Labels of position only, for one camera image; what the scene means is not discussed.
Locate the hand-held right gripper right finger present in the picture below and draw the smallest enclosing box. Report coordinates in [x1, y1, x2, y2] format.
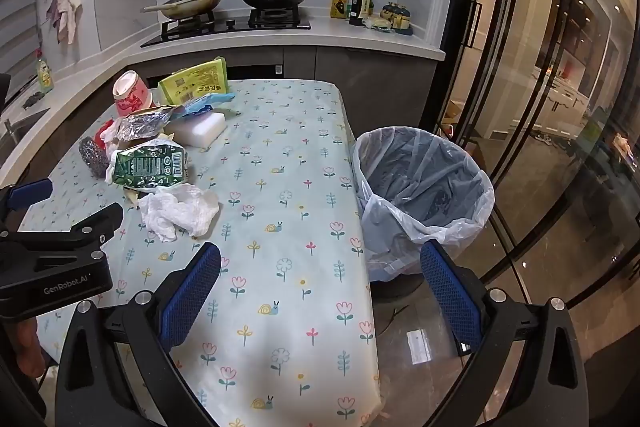
[419, 239, 591, 427]

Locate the golden frying pan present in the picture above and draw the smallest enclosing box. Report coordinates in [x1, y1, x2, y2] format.
[144, 0, 225, 20]

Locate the yellow-green snack packet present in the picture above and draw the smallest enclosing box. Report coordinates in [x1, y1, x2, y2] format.
[157, 57, 231, 105]

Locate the black door handle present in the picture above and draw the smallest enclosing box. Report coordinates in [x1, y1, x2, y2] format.
[467, 2, 483, 48]

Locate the steel wool scrubber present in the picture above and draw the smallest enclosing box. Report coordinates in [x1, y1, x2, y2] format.
[78, 136, 108, 178]

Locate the glass sliding door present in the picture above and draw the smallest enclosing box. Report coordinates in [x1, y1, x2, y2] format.
[440, 0, 640, 323]

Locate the set of seasoning jars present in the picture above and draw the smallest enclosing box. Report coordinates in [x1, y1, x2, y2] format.
[380, 1, 415, 36]

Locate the grey kitchen cabinet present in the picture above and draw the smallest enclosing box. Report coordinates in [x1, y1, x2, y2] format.
[225, 46, 443, 138]

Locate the bin with plastic liner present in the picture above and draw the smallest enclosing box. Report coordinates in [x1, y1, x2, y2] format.
[352, 126, 496, 303]

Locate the crumpled white tissue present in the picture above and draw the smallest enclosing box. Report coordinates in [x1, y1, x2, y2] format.
[137, 183, 221, 243]

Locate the silver foil wrapper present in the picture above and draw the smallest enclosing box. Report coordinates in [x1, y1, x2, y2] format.
[116, 105, 181, 142]

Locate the pink paper cup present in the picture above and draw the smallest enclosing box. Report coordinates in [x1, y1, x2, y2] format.
[112, 70, 152, 118]

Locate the green dish soap bottle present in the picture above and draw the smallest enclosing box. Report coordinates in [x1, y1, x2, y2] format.
[34, 49, 55, 94]

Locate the light blue packet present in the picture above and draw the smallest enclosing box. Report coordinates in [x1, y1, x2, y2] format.
[182, 92, 236, 118]

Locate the green snack packet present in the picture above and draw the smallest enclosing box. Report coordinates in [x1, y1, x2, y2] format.
[111, 138, 190, 194]

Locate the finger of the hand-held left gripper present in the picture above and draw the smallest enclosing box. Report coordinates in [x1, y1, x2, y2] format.
[0, 202, 124, 258]
[0, 178, 54, 220]

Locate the hanging dish cloth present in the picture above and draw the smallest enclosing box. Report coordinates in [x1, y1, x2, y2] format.
[46, 0, 83, 45]

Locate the floral tablecloth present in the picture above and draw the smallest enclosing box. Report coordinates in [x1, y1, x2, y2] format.
[17, 79, 383, 427]

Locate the white foam block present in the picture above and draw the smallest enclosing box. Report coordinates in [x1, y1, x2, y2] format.
[165, 109, 227, 148]

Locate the black gas stove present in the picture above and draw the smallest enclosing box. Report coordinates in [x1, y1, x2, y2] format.
[140, 7, 312, 48]

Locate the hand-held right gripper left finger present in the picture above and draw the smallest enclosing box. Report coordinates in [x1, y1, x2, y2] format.
[55, 242, 223, 427]

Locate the steel kitchen sink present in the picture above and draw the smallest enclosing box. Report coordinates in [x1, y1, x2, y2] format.
[0, 107, 51, 152]

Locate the person's left hand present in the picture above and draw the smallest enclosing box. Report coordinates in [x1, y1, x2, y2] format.
[10, 322, 48, 378]

